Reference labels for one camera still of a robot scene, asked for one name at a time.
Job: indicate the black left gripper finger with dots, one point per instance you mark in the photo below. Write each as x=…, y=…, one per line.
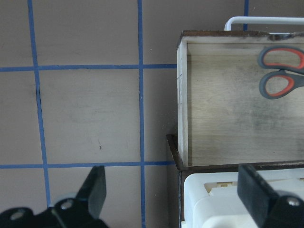
x=256, y=194

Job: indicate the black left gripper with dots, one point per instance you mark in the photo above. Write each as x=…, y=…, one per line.
x=83, y=211

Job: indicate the light wooden drawer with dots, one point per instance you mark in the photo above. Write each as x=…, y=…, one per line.
x=222, y=117

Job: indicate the grey orange handled scissors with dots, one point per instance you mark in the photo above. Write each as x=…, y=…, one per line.
x=294, y=75

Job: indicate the white drawer handle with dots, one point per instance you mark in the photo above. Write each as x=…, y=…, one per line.
x=263, y=20

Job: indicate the white foam box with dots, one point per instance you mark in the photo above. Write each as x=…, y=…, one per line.
x=211, y=199

